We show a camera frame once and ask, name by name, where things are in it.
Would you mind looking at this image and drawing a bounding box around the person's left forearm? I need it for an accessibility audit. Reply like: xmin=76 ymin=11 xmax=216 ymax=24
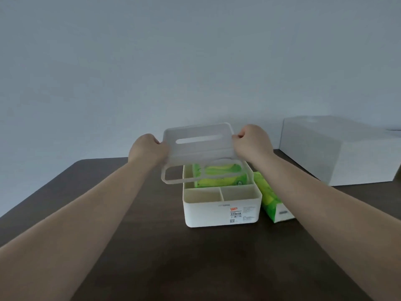
xmin=0 ymin=157 xmax=155 ymax=301

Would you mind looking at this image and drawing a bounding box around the person's left hand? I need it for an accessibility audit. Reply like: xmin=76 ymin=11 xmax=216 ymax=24
xmin=128 ymin=133 xmax=171 ymax=168

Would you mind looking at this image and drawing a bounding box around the person's right forearm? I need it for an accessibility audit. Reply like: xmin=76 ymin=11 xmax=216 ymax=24
xmin=251 ymin=152 xmax=401 ymax=301

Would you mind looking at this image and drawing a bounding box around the green tissue packet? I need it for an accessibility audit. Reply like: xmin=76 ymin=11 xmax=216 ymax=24
xmin=193 ymin=163 xmax=248 ymax=188
xmin=253 ymin=171 xmax=296 ymax=223

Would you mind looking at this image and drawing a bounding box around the large white box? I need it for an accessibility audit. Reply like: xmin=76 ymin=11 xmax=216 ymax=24
xmin=279 ymin=115 xmax=401 ymax=186

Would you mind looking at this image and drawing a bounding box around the translucent white slotted lid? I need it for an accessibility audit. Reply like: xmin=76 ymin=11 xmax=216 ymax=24
xmin=161 ymin=123 xmax=248 ymax=185

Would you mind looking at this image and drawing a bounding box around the person's right hand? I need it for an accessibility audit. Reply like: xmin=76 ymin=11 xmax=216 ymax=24
xmin=231 ymin=124 xmax=276 ymax=160

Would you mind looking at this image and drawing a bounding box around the white plastic organizer box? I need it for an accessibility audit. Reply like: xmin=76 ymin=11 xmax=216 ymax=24
xmin=182 ymin=160 xmax=262 ymax=228

